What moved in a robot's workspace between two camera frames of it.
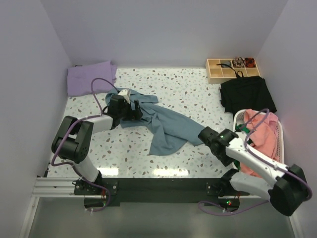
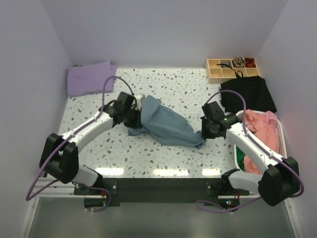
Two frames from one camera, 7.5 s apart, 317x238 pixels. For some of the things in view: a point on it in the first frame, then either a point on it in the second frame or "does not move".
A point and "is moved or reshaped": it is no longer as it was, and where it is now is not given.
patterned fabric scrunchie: (238, 62) does not move
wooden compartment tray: (219, 70) does not move
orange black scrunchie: (249, 62) does not move
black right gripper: (225, 159) → (204, 134)
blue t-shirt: (169, 132) is moved or reshaped
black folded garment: (245, 93) does not move
